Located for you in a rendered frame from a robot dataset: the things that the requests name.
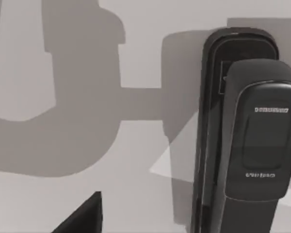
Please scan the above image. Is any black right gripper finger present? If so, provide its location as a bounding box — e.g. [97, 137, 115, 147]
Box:
[51, 191, 104, 233]

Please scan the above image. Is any black stapler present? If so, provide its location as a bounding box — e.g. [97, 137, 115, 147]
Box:
[190, 27, 291, 233]

